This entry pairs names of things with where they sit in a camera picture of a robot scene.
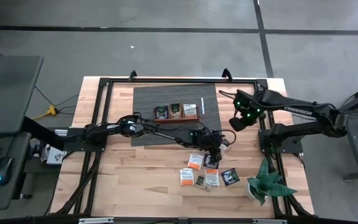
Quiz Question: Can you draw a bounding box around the black floor cable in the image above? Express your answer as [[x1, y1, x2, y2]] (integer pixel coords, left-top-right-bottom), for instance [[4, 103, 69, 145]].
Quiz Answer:
[[34, 85, 80, 114]]

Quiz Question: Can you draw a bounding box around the grey woven placemat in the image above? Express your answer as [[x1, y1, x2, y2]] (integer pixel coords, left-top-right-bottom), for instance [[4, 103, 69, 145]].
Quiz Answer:
[[131, 83, 223, 147]]

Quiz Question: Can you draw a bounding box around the black diagonal bar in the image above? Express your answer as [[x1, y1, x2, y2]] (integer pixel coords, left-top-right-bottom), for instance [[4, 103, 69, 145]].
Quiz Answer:
[[21, 116, 65, 151]]

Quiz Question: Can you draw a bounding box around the black metal table frame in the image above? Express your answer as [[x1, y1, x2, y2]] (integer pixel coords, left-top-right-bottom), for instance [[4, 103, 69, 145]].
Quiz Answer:
[[50, 77, 315, 224]]

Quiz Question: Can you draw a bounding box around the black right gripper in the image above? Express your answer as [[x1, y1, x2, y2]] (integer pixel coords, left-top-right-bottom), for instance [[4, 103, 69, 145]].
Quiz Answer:
[[229, 90, 265, 132]]

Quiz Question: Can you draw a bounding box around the large grey desk top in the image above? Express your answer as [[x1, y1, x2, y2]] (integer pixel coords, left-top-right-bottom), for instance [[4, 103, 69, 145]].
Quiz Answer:
[[0, 55, 45, 135]]

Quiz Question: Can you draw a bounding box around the white plant pot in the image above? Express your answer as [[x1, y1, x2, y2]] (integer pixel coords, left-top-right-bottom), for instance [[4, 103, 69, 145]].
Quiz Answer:
[[243, 182, 260, 202]]

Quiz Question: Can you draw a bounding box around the dark purple tea packet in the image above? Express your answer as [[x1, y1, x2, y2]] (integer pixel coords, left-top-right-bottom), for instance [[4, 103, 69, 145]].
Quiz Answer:
[[203, 154, 221, 170], [155, 105, 170, 120], [220, 168, 241, 187]]

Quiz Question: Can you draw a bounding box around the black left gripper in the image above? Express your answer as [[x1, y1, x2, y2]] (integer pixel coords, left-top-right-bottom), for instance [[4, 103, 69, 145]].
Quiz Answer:
[[197, 129, 231, 162]]

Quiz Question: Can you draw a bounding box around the orange white tea packet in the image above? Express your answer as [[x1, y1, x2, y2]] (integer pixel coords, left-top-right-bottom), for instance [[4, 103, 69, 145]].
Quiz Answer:
[[186, 152, 204, 171], [183, 104, 198, 119], [179, 167, 195, 187], [204, 168, 221, 187]]

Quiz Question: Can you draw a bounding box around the white printed box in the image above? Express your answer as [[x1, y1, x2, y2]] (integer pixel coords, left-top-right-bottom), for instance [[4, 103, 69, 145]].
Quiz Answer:
[[45, 146, 68, 166]]

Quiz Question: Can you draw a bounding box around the black metal desk frame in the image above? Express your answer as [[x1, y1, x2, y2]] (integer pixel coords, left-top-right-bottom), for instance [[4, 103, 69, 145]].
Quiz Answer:
[[323, 79, 358, 182]]

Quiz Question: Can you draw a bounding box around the green artificial plant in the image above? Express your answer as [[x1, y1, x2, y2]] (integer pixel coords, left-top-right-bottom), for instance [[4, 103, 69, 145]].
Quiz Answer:
[[247, 157, 298, 207]]

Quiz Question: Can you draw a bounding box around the wooden three-compartment tray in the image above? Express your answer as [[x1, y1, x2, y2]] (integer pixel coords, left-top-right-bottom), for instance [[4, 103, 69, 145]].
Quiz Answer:
[[152, 103, 200, 124]]

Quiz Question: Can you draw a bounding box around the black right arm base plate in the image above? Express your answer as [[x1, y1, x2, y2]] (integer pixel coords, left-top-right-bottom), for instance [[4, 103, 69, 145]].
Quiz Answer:
[[258, 129, 304, 154]]

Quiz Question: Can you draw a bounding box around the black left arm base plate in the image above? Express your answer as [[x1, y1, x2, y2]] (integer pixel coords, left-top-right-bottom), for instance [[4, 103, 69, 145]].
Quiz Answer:
[[63, 126, 109, 153]]

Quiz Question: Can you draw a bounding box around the yellow power cable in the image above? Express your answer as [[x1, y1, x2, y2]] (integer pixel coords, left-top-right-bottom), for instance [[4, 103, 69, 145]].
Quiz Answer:
[[31, 111, 51, 121]]

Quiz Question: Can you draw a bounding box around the black lit computer mouse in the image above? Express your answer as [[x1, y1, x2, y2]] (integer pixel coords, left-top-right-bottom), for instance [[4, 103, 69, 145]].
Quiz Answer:
[[0, 156, 14, 187]]

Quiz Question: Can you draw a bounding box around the silver metal bracket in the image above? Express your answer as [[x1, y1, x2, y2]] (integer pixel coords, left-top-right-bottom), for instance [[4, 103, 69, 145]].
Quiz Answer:
[[78, 217, 115, 224], [252, 218, 288, 224]]

